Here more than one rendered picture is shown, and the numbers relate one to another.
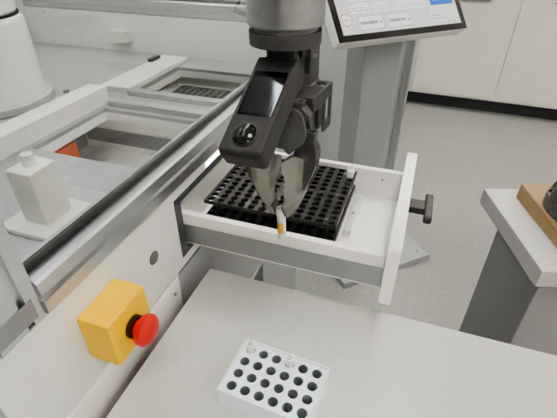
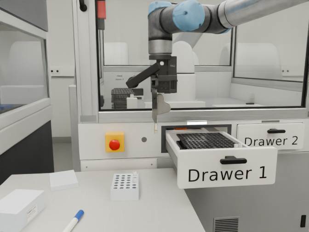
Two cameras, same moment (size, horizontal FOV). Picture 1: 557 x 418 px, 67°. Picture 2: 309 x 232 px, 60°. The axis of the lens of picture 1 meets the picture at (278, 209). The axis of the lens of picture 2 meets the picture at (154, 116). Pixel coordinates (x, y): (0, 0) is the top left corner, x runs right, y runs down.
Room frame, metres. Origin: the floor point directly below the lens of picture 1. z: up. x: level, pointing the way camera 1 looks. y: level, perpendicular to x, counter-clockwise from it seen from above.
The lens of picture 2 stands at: (0.04, -0.77, 1.15)
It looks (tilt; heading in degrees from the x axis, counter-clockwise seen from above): 10 degrees down; 64
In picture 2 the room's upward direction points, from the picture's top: straight up
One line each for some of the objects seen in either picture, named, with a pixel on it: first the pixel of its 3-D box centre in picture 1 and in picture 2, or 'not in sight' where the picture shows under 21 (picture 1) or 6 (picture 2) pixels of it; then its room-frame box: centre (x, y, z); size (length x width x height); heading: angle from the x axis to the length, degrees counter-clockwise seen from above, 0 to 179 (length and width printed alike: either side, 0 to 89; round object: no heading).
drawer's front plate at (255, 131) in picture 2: not in sight; (270, 136); (0.96, 0.00, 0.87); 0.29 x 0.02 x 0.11; 161
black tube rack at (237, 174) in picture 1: (284, 200); (206, 148); (0.62, -0.01, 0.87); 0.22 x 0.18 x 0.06; 71
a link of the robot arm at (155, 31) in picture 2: not in sight; (161, 22); (0.43, -0.01, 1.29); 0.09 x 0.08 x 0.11; 99
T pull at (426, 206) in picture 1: (420, 206); (231, 159); (0.54, -0.23, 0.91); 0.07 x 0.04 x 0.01; 161
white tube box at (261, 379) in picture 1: (274, 386); (125, 186); (0.31, 0.00, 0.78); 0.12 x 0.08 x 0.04; 67
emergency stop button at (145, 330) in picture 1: (142, 328); (114, 144); (0.33, 0.16, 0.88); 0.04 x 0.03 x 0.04; 161
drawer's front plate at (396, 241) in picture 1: (399, 220); (227, 167); (0.55, -0.20, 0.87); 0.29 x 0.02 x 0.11; 161
